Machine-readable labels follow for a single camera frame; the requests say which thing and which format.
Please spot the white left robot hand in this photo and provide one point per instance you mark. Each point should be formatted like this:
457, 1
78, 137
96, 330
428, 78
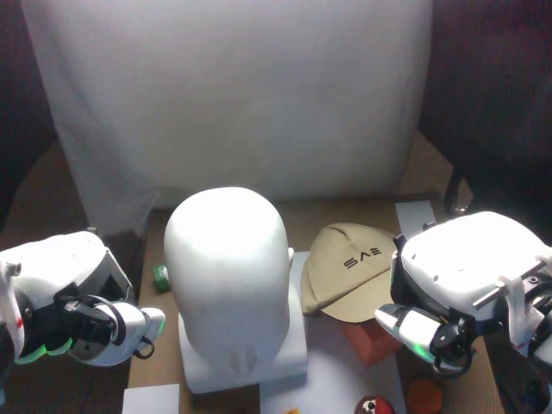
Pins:
56, 263

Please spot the beige baseball cap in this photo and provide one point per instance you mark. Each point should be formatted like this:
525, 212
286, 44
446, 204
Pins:
345, 280

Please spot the white foam mannequin head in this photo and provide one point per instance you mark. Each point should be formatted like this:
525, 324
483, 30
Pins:
224, 267

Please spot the red apple toy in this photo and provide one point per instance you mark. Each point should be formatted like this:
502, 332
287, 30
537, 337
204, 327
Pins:
373, 407

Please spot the green number block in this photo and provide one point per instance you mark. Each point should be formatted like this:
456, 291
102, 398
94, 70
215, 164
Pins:
160, 278

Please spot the small white card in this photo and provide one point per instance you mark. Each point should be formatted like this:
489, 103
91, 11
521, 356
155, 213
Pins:
414, 215
151, 401

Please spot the white backdrop cloth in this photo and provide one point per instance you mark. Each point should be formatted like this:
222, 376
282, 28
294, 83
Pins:
215, 108

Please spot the brown cardboard sheet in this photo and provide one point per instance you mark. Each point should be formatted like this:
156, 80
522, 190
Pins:
345, 213

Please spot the large white paper sheet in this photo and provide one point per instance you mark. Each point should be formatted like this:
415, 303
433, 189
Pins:
328, 379

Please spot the orange square block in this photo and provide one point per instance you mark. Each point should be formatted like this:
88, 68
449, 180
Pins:
366, 345

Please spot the orange hexagon block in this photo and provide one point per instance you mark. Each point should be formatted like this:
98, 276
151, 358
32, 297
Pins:
424, 399

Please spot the black metal stand part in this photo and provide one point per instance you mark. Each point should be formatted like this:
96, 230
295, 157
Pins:
455, 190

